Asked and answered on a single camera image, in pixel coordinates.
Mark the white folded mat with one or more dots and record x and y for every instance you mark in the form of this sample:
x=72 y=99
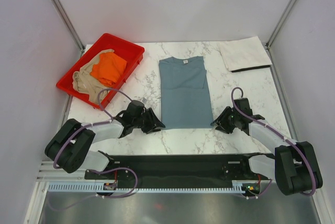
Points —
x=244 y=54

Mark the red plastic bin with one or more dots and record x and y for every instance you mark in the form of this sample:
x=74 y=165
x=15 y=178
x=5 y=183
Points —
x=129 y=51

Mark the beige t-shirt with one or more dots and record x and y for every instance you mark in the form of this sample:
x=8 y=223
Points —
x=84 y=83

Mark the left aluminium frame post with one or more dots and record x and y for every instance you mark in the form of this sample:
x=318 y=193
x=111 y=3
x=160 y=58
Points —
x=69 y=25

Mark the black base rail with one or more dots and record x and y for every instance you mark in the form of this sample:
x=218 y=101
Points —
x=178 y=170

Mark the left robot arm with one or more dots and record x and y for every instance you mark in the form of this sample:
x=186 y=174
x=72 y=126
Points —
x=70 y=146

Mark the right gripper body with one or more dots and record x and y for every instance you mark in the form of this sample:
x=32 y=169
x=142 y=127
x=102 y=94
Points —
x=229 y=118

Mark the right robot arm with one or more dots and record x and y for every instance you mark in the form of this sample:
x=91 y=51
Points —
x=294 y=166

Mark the right aluminium frame post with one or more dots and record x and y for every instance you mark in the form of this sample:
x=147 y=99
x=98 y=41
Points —
x=284 y=16

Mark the grey-blue t-shirt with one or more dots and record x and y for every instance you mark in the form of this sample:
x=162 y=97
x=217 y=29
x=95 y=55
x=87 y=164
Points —
x=185 y=97

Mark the orange t-shirt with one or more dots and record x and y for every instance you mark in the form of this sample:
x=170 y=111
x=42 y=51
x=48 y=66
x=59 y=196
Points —
x=109 y=69

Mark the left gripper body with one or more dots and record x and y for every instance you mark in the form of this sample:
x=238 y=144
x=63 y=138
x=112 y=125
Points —
x=145 y=121

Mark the aluminium frame post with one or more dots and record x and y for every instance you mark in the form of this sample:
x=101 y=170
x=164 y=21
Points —
x=284 y=16
x=69 y=25

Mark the white slotted cable duct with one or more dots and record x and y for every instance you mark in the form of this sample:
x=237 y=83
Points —
x=100 y=187

